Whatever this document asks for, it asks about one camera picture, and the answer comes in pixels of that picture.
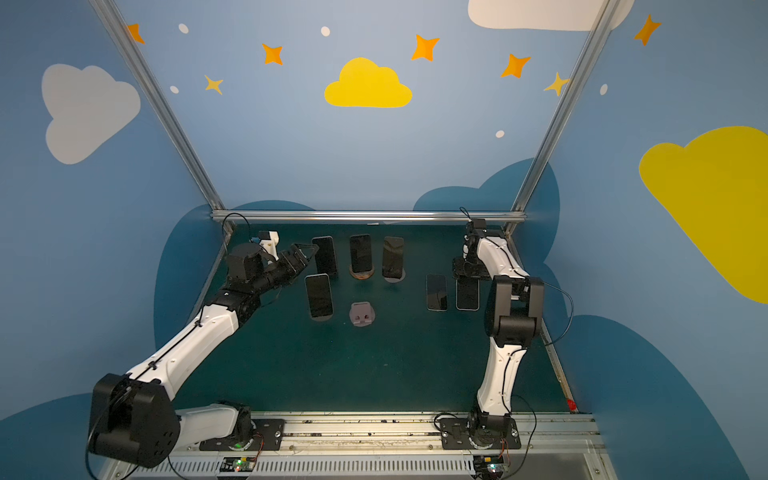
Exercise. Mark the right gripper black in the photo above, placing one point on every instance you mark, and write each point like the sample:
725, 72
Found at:
466, 271

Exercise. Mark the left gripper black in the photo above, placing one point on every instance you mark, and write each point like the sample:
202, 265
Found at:
294, 261

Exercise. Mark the white-edged phone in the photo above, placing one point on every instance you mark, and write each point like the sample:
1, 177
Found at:
467, 294

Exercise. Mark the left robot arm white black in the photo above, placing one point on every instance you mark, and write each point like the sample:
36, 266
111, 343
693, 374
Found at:
132, 416

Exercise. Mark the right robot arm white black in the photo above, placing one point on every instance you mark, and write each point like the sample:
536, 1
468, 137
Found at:
513, 315

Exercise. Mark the pink-edged phone back left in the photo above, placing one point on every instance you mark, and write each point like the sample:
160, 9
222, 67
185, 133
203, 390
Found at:
325, 257

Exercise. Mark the light blue phone front left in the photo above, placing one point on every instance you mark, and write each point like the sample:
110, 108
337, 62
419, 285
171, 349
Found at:
319, 294

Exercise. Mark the dark phone back middle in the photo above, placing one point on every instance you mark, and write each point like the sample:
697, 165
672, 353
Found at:
361, 254

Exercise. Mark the dark phone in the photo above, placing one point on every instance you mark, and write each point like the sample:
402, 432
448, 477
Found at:
361, 254
393, 256

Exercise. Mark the round wooden phone stand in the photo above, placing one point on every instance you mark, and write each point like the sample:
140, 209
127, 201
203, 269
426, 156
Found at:
362, 275

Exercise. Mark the grey round stand front left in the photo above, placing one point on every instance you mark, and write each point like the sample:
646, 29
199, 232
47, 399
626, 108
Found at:
321, 318

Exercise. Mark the grey round stand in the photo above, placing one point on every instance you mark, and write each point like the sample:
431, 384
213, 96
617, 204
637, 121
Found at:
321, 318
362, 314
396, 279

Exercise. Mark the dark phone back right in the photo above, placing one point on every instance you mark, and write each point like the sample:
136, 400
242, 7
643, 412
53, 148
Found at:
393, 256

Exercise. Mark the grey round stand back right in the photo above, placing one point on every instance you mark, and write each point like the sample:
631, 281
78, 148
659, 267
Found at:
396, 279

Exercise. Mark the grey round stand front middle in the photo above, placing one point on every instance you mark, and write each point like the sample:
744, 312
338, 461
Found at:
362, 314

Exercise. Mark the right controller board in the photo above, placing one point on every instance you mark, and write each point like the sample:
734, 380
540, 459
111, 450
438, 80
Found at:
488, 467

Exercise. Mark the controller board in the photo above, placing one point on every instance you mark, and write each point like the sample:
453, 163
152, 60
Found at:
237, 465
488, 467

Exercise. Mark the left controller board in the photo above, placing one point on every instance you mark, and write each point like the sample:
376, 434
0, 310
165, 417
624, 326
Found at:
237, 465

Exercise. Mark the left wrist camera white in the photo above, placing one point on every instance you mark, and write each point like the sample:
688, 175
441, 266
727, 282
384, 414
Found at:
268, 241

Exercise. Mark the horizontal aluminium frame bar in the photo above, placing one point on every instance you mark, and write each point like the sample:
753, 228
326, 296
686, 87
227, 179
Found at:
367, 217

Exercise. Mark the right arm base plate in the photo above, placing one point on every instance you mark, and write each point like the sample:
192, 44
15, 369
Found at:
463, 433

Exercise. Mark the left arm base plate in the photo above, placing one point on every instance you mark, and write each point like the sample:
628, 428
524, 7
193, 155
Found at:
264, 435

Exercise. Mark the left aluminium frame post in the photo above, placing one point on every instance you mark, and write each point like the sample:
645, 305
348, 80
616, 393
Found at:
113, 22

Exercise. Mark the aluminium frame post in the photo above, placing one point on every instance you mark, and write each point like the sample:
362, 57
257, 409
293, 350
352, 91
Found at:
580, 74
113, 22

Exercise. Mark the aluminium mounting rail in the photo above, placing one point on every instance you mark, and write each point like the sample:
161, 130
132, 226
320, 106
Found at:
392, 445

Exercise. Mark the right aluminium frame post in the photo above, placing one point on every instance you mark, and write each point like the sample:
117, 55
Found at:
580, 74

